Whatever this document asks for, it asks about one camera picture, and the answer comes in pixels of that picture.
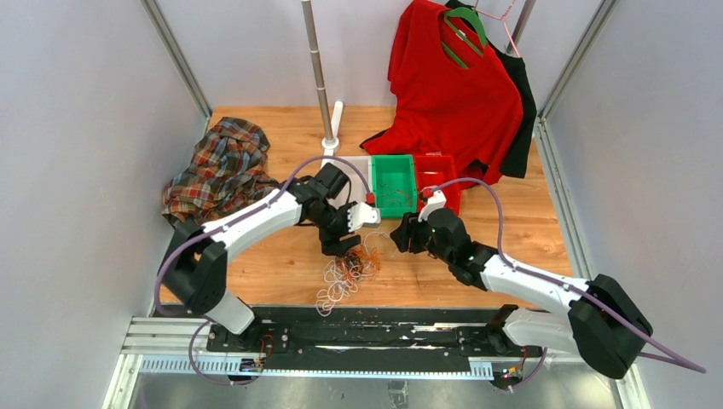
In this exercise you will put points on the red plastic bin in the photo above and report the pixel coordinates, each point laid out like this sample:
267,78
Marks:
435,169

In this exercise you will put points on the green plastic bin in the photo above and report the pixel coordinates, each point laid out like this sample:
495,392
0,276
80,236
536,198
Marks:
394,185

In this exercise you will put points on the white plastic bin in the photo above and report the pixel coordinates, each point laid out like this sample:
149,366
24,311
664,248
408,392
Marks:
354,190

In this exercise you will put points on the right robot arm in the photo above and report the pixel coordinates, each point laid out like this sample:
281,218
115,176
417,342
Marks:
595,319

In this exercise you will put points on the white rack base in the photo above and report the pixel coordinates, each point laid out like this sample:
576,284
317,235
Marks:
331,121

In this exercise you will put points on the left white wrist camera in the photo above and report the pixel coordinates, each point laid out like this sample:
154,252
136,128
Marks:
362,215

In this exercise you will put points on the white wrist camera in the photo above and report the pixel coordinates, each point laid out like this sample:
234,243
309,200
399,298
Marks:
434,199
362,215

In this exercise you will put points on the aluminium frame rail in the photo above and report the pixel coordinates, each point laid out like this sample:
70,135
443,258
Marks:
164,364

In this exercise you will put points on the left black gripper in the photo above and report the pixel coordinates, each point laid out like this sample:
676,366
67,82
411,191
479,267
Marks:
339,247

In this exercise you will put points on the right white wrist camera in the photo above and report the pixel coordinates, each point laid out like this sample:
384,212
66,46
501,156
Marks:
434,199

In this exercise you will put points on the pink wire hanger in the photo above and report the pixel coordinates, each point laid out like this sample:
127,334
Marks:
503,18

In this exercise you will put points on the red t-shirt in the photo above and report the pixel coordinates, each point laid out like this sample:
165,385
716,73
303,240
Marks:
472,115

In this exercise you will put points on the right silver rack pole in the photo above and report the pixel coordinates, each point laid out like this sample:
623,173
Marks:
523,18

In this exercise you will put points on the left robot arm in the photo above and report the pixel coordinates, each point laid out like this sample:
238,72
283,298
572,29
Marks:
196,262

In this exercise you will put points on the green clothes hanger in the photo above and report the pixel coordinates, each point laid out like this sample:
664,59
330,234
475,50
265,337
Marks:
473,22

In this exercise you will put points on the plaid flannel shirt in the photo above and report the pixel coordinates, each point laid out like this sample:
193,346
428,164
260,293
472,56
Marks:
227,173

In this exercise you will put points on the silver rack pole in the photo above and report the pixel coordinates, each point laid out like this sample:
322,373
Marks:
315,55
523,18

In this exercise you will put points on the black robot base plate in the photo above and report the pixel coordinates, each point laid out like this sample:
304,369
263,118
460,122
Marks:
358,339

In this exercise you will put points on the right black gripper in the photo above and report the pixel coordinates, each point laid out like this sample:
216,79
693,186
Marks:
406,234

